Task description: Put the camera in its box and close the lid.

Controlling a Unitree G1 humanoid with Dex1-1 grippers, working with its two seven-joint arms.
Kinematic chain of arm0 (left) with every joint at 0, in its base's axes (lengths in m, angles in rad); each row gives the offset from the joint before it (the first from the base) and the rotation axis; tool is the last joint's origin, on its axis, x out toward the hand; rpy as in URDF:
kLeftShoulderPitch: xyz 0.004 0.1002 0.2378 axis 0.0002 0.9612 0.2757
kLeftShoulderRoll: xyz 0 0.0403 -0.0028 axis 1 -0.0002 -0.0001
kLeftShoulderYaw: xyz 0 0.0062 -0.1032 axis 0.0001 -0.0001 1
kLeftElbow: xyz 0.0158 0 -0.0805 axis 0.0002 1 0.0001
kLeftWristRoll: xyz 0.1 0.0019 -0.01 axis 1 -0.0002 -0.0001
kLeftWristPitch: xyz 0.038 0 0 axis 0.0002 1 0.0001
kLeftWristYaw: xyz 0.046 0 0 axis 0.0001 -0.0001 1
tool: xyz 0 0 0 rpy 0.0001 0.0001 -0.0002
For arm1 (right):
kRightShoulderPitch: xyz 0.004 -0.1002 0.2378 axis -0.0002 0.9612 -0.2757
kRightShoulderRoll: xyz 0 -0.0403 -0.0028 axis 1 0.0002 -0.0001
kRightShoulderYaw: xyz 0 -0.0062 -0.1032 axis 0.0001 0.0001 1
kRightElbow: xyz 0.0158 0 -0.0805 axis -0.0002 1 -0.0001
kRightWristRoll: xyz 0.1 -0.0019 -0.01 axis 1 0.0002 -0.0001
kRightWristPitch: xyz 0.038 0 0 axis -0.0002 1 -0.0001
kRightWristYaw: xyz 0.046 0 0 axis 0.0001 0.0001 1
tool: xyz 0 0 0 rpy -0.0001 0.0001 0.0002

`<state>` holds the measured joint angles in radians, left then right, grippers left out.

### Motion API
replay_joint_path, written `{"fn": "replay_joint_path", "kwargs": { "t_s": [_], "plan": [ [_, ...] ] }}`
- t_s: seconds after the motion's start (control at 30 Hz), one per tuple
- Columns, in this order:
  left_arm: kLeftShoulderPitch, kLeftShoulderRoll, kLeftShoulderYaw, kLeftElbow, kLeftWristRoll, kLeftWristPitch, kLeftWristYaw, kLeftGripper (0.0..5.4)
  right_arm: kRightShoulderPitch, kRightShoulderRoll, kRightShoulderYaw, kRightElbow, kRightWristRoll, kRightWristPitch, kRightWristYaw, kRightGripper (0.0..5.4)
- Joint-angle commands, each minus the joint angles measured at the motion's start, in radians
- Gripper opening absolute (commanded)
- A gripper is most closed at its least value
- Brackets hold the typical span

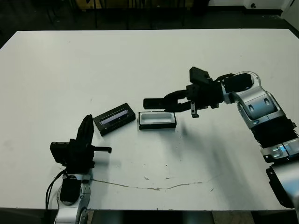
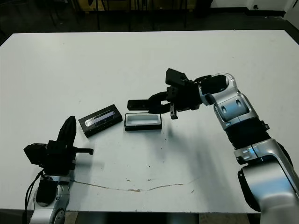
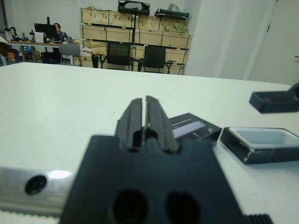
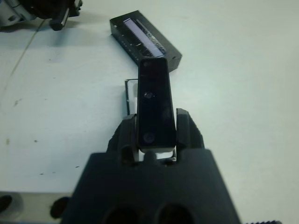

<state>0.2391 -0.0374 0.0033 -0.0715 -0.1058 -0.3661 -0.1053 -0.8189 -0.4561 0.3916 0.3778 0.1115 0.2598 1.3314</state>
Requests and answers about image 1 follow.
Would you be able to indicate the black box lid with window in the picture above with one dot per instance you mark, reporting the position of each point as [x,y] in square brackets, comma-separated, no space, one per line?
[112,128]

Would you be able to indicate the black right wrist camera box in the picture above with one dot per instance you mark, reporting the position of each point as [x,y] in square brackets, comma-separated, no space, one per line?
[198,75]

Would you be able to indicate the black trash bin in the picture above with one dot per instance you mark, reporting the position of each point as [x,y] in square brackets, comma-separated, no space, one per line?
[200,6]

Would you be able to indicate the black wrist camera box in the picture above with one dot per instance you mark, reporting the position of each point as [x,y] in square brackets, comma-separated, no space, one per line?
[59,152]
[198,75]

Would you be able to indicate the dark robot body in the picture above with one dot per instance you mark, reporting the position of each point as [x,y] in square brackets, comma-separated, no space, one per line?
[151,218]

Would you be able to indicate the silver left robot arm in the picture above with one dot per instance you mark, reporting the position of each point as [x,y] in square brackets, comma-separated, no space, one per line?
[70,189]

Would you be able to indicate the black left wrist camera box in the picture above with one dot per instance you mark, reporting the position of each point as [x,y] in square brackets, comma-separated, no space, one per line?
[59,152]

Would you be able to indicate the black chair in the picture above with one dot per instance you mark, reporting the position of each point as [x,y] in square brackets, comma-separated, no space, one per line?
[51,12]
[182,15]
[96,16]

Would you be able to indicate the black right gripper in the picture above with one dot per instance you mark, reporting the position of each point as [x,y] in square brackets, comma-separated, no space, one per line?
[208,95]

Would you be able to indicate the white door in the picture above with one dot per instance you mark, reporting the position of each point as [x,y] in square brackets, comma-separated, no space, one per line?
[292,12]

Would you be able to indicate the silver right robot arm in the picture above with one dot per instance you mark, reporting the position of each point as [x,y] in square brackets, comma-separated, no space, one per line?
[257,102]

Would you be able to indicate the wooden cabinet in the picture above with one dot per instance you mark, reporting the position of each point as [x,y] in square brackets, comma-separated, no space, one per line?
[81,3]

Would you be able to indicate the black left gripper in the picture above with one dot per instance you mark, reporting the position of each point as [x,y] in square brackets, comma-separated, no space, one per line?
[80,158]

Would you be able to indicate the black camera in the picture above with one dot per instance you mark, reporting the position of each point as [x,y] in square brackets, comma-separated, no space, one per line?
[153,103]

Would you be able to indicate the black box base white insert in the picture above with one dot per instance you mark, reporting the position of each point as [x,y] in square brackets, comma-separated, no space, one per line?
[156,127]

